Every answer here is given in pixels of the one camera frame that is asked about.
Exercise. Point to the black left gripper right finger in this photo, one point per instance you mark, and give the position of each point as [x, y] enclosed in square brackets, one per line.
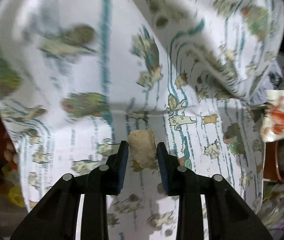
[228, 215]

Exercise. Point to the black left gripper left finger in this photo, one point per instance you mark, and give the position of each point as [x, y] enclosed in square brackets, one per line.
[55, 215]

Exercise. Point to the white shrimp snack wrapper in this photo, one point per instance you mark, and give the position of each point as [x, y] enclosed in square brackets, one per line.
[272, 128]

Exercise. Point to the red rimmed container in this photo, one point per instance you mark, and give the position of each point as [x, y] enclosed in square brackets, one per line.
[271, 170]

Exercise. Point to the cat patterned white cloth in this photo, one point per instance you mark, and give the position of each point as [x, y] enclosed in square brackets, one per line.
[77, 76]

